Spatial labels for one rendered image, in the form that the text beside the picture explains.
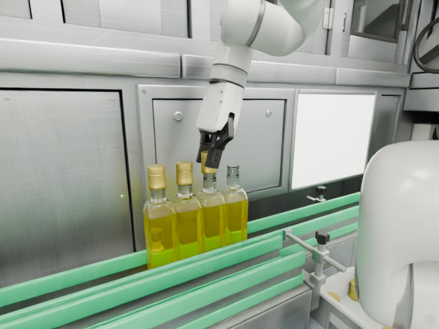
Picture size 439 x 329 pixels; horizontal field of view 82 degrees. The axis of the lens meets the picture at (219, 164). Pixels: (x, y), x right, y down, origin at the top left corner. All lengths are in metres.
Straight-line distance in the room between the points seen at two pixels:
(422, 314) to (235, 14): 0.44
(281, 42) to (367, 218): 0.34
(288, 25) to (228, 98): 0.16
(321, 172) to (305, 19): 0.67
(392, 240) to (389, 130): 1.16
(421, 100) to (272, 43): 0.99
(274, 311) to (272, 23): 0.54
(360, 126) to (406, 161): 0.90
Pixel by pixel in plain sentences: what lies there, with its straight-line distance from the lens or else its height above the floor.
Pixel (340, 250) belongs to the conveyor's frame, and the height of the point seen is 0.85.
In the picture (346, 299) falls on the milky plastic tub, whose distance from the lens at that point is 0.84.
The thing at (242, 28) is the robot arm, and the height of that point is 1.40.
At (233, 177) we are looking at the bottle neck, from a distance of 0.57.
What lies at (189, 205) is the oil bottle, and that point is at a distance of 0.53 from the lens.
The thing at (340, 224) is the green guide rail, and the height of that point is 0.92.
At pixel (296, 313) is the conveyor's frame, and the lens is 0.67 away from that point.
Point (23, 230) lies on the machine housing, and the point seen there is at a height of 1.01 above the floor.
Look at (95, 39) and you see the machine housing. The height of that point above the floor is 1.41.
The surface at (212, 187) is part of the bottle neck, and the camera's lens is 0.55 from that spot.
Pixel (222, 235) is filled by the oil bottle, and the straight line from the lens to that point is 0.59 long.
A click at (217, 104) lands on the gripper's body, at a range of 0.50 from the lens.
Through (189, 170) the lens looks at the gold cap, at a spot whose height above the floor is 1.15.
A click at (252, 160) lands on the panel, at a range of 0.77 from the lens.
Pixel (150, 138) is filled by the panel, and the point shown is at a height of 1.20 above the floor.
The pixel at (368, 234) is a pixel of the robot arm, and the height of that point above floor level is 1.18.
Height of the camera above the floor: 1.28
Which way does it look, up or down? 14 degrees down
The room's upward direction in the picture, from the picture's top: straight up
